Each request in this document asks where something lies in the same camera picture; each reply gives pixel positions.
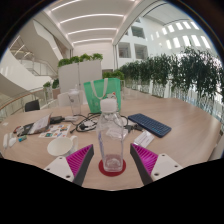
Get tangle of black cables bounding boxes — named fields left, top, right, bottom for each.
left=69, top=112, right=138, bottom=134

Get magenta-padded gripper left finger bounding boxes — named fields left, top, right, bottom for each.
left=43, top=143, right=95, bottom=187

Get ceiling light strips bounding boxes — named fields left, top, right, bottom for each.
left=49, top=0, right=138, bottom=45

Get colourful sticker sheet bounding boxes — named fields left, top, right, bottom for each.
left=38, top=123, right=72, bottom=139

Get dark blue keyboard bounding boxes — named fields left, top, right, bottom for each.
left=127, top=113, right=173, bottom=139

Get white cup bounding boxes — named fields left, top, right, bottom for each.
left=46, top=135, right=80, bottom=158

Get black chair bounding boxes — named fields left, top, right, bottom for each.
left=24, top=99, right=41, bottom=113

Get wooden planter with green plants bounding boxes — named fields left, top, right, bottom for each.
left=102, top=69, right=125, bottom=81

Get row of green plants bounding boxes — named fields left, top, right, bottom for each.
left=119, top=46, right=224, bottom=118

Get glass railing with wooden handrail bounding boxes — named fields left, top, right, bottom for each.
left=0, top=86, right=51, bottom=118

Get brown-edged notebook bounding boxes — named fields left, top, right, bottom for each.
left=28, top=113, right=53, bottom=135

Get white packet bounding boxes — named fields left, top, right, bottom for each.
left=133, top=130, right=155, bottom=149

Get green tote bag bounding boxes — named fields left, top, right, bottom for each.
left=83, top=77, right=122, bottom=114

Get black tablet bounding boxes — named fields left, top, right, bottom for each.
left=18, top=122, right=34, bottom=136

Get clear plastic water bottle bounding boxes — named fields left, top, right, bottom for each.
left=96, top=98, right=125, bottom=173

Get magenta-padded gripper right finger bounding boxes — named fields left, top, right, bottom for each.
left=129, top=143, right=184, bottom=186

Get clear tumbler with lid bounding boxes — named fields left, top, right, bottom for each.
left=67, top=87, right=83, bottom=116

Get flat round red coaster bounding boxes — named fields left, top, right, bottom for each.
left=98, top=158, right=127, bottom=177

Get white cabinet with plants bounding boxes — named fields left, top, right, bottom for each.
left=57, top=53, right=104, bottom=94

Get black power adapter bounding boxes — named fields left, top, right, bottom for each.
left=49, top=115, right=66, bottom=125

